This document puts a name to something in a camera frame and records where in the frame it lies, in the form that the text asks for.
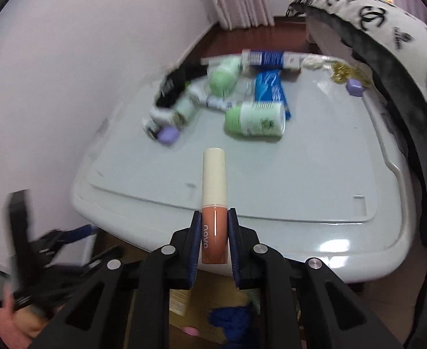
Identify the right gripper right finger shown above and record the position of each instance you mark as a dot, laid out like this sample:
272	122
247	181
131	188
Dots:
303	304

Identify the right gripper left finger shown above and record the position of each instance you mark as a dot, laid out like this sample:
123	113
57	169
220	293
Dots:
127	305

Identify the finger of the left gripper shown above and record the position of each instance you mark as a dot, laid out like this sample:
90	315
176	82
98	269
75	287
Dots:
75	235

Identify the beige orange lip gloss tube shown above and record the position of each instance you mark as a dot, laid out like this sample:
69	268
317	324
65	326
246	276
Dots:
214	208

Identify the small white blue-banded bottle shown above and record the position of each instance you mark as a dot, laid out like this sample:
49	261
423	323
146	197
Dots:
151	128

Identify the green-capped cream jar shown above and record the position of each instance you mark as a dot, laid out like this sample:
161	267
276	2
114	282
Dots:
256	119

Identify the cardboard trash box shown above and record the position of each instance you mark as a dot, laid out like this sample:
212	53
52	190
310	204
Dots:
191	308

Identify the pink fuzzy sleeve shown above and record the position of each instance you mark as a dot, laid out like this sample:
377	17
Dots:
10	334

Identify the blue crumpled bag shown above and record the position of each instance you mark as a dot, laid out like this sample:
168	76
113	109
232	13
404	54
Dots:
234	322

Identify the white plastic storage box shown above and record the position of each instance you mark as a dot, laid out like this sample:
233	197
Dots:
336	186

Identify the white squeeze tube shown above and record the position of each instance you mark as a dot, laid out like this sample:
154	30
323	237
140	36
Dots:
200	97

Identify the green-capped bottle at back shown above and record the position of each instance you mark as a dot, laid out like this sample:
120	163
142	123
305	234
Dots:
223	78

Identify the small purple cube at edge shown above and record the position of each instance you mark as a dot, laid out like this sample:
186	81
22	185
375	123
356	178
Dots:
355	87

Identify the blue plastic wrapper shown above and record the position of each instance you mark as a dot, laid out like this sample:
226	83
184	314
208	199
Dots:
268	88

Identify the gold crumpled wrapper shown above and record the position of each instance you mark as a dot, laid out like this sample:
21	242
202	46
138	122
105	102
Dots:
342	73

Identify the blue white box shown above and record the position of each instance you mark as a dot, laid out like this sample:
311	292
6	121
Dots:
281	60

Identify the black white logo blanket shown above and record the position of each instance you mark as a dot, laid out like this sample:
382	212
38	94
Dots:
393	43

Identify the white bed frame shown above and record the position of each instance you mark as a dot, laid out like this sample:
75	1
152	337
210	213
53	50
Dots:
326	39

